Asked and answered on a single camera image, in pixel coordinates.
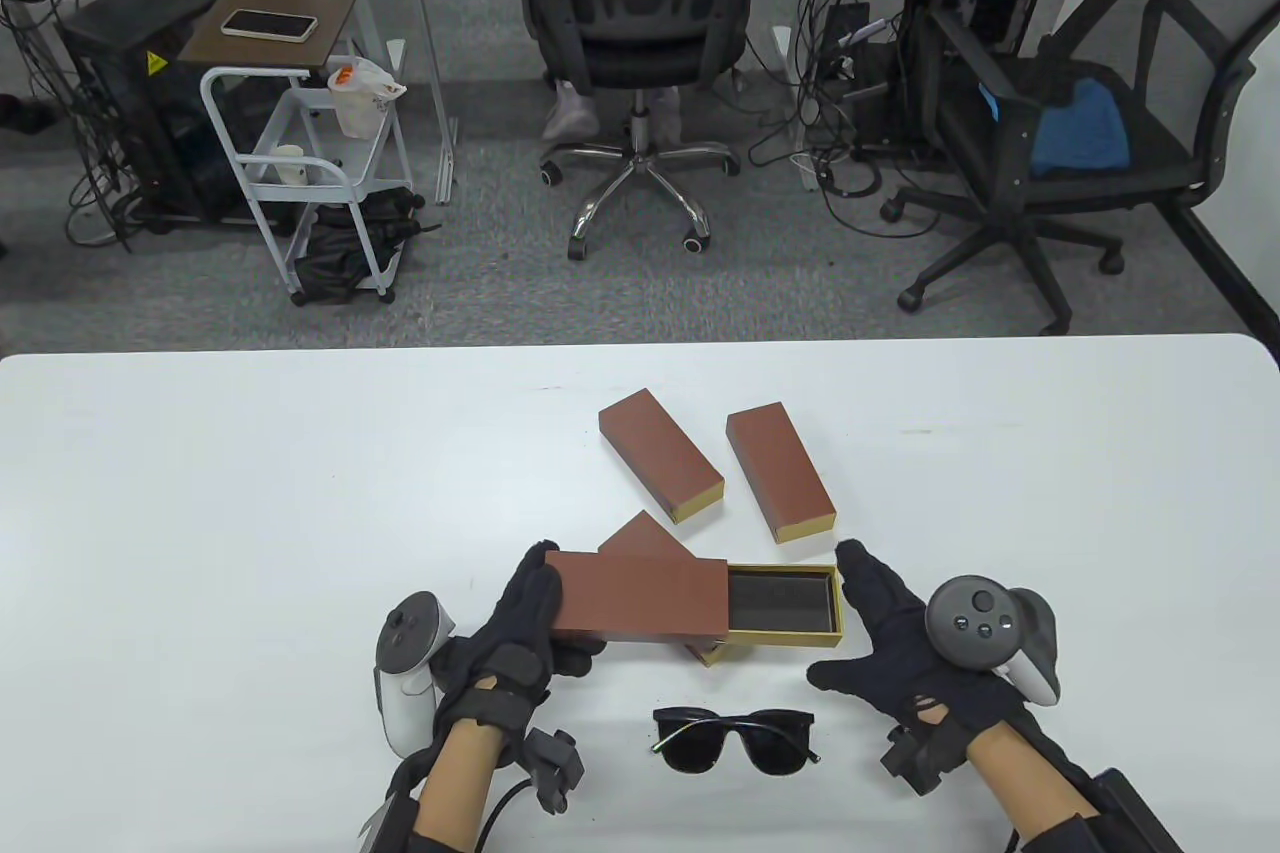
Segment white plastic bag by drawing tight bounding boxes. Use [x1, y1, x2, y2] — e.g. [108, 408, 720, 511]
[327, 55, 409, 140]

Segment person's right forearm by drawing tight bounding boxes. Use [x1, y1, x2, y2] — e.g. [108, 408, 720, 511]
[965, 728, 1101, 834]

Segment grey white handheld controller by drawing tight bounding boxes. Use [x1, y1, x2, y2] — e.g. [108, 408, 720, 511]
[373, 590, 459, 759]
[925, 575, 1063, 706]

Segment aluminium frame post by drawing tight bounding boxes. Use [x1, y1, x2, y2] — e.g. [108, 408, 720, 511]
[388, 0, 461, 206]

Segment black mesh armchair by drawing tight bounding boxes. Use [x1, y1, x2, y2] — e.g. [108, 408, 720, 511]
[880, 0, 1258, 336]

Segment black bag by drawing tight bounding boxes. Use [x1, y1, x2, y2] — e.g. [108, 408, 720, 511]
[293, 186, 443, 305]

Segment black office chair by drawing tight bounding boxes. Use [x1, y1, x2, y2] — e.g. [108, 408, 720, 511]
[509, 0, 768, 261]

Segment person's left forearm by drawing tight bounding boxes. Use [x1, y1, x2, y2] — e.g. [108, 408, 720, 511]
[410, 718, 506, 839]

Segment brown storage box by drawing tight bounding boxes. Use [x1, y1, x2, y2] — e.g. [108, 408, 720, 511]
[597, 386, 727, 525]
[725, 401, 838, 545]
[597, 510, 733, 669]
[545, 548, 849, 647]

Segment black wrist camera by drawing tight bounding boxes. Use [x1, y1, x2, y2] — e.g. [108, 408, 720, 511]
[520, 728, 587, 815]
[880, 728, 967, 795]

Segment person's left hand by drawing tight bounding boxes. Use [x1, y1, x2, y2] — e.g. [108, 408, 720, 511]
[430, 540, 609, 732]

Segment white smartphone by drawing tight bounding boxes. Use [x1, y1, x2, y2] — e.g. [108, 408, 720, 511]
[220, 8, 320, 45]

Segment black computer cabinet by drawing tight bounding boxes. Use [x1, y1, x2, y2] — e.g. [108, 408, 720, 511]
[53, 0, 251, 226]

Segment white rolling cart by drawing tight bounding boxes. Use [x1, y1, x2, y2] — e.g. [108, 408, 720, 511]
[199, 65, 414, 307]

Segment black sunglasses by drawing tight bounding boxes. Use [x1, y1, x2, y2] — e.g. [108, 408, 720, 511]
[650, 706, 824, 778]

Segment black computer tower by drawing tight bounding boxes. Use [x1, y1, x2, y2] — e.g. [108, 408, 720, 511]
[822, 1, 903, 156]

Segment blue seat cushion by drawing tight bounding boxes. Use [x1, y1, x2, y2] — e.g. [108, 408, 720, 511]
[1030, 76, 1133, 176]

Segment person's right hand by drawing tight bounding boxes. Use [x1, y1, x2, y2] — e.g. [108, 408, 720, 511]
[806, 538, 1033, 746]

